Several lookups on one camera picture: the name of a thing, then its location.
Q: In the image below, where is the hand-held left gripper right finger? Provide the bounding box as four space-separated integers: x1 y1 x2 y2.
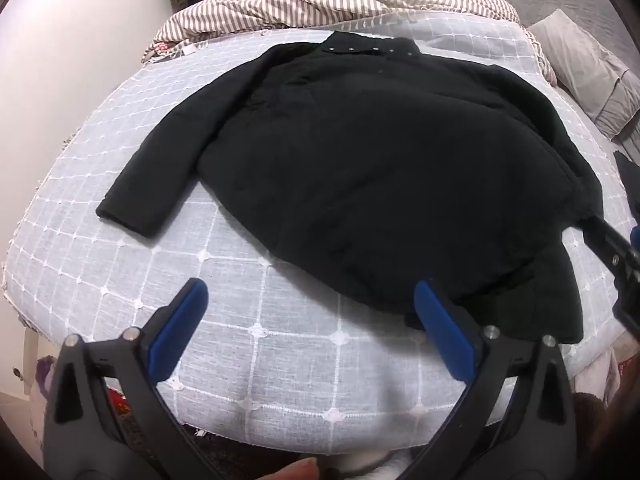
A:
400 280 578 480

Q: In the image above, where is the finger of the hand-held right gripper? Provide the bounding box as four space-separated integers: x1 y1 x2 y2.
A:
582 215 640 281

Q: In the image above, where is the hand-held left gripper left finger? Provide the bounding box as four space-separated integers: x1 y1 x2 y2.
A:
42 277 210 480

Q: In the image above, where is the striped duvet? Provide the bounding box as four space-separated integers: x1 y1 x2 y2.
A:
141 0 558 86

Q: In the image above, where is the purple cloth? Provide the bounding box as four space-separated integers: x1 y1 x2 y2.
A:
34 355 59 387

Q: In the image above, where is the pinkish cloth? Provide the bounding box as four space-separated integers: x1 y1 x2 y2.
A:
574 330 640 411

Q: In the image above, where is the person's left hand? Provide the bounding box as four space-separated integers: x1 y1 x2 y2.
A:
272 457 322 480

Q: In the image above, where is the bed with grey checked sheet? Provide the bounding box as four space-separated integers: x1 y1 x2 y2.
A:
0 12 640 448

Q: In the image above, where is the black jacket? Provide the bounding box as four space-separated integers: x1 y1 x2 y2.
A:
96 31 606 345

